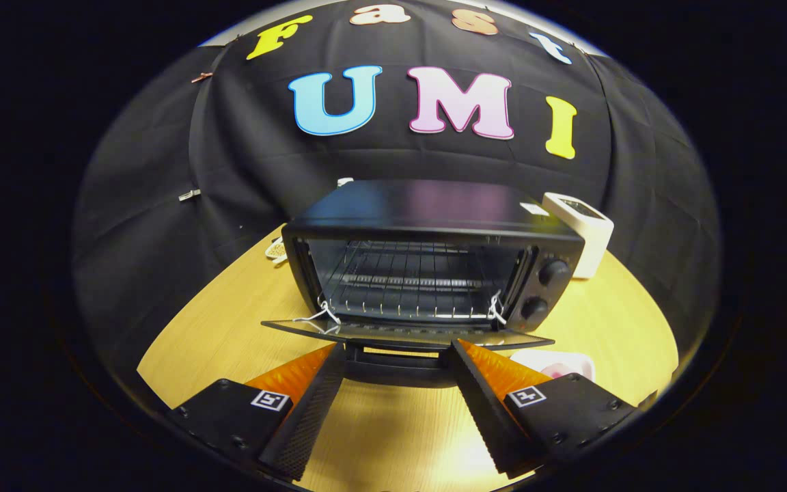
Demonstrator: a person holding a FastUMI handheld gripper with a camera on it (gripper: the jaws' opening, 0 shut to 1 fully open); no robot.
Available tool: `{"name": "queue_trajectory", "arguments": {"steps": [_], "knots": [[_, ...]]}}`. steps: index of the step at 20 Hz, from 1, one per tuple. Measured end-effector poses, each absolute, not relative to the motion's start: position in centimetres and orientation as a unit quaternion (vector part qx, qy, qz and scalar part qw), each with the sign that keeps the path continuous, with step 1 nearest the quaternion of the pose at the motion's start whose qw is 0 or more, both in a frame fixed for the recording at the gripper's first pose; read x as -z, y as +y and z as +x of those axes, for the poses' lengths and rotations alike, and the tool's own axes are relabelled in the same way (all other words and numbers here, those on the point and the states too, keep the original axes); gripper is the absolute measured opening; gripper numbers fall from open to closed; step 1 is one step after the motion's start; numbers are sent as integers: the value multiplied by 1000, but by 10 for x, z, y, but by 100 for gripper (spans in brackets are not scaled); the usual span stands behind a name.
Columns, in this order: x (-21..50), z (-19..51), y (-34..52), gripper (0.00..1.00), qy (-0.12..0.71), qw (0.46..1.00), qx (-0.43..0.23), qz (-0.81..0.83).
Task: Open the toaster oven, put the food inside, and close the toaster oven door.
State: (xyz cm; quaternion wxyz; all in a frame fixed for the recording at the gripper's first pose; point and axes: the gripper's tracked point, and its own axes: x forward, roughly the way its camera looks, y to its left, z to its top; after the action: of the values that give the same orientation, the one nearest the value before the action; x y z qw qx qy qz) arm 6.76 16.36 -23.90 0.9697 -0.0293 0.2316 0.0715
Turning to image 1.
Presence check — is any white bread toaster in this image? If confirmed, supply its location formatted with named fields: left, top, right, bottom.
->
left=542, top=192, right=615, bottom=279

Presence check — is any white square plate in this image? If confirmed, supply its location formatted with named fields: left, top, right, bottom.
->
left=510, top=350, right=596, bottom=382

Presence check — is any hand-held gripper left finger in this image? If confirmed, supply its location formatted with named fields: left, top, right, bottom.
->
left=167, top=343, right=348, bottom=481

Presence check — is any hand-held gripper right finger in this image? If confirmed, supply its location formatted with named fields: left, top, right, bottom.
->
left=450, top=338, right=638, bottom=479

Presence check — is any black toaster oven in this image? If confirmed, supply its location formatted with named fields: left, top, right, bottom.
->
left=261, top=179, right=585, bottom=389

